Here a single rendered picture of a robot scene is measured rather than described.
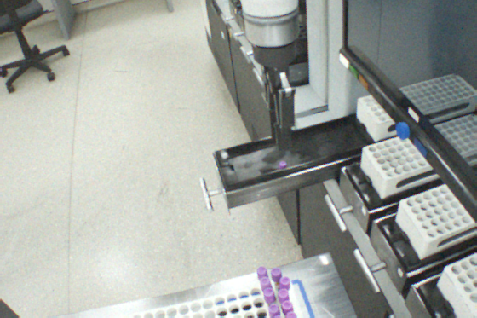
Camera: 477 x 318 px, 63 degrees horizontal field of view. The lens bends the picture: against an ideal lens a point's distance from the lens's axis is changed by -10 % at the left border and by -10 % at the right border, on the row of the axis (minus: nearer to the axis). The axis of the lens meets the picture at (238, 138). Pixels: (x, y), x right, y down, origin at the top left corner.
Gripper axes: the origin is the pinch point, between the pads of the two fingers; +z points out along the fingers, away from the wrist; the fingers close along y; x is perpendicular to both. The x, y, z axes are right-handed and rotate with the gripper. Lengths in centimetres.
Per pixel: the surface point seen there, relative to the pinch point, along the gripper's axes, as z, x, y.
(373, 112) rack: 4.9, -23.0, 3.3
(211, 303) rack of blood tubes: 4.2, 21.1, -29.6
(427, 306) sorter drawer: 11.0, -12.1, -39.4
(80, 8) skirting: 88, 90, 354
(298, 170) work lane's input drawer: 11.0, -2.9, -1.5
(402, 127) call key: -7.8, -16.8, -16.2
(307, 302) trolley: 9.4, 6.4, -31.7
